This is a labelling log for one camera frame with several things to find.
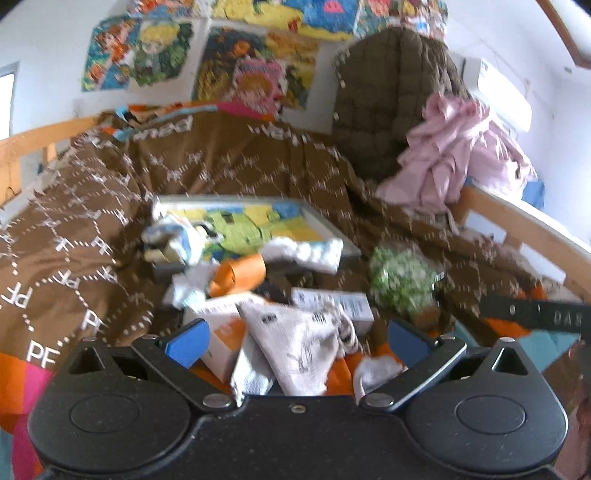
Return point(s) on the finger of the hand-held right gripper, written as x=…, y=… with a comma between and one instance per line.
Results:
x=508, y=310

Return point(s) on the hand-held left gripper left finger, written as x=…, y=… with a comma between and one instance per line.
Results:
x=187, y=344

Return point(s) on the orange teal bedsheet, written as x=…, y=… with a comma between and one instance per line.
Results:
x=25, y=397

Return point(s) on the pink crumpled cloth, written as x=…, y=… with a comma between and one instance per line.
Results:
x=443, y=152

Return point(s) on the red character wall poster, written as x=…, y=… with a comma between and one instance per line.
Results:
x=406, y=14

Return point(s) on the window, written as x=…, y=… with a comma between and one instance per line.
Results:
x=7, y=99

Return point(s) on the bag of green pellets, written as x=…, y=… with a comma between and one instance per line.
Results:
x=401, y=281

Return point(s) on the colourful folded quilt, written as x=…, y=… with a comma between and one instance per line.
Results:
x=161, y=120

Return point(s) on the blond character wall poster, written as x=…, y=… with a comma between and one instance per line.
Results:
x=147, y=50

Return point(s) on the orange character wall poster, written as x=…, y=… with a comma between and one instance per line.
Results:
x=161, y=7

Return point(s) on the grey printed cloth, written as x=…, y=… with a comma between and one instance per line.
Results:
x=295, y=346

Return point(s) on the framed colourful picture tray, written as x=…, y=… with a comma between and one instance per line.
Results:
x=258, y=221

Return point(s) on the olive quilted jacket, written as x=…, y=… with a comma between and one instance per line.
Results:
x=392, y=101

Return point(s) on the orange ribbed packet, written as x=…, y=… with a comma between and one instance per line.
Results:
x=240, y=274

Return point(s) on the white textured cloth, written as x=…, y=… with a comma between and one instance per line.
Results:
x=304, y=251

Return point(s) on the yellow blue wall poster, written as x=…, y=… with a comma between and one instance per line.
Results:
x=286, y=14

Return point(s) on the small pink wall poster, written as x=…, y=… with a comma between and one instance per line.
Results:
x=258, y=87

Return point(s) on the wooden bed frame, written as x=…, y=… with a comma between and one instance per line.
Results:
x=517, y=221

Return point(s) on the white blue crumpled packet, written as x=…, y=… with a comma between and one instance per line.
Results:
x=173, y=237

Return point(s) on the white sock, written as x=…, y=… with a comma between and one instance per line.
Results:
x=374, y=374

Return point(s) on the orange yellow wall poster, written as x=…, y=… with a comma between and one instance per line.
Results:
x=240, y=50

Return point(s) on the dark cloth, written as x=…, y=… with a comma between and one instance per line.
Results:
x=274, y=286

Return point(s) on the brown printed blanket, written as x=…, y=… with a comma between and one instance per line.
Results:
x=221, y=166

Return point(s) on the orange and white box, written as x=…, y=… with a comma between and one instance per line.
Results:
x=221, y=337

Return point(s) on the white crumpled cloth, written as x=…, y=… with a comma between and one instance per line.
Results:
x=189, y=286

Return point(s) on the white air conditioner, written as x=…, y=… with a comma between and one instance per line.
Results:
x=503, y=87

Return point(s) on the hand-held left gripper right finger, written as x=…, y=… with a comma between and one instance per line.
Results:
x=406, y=344

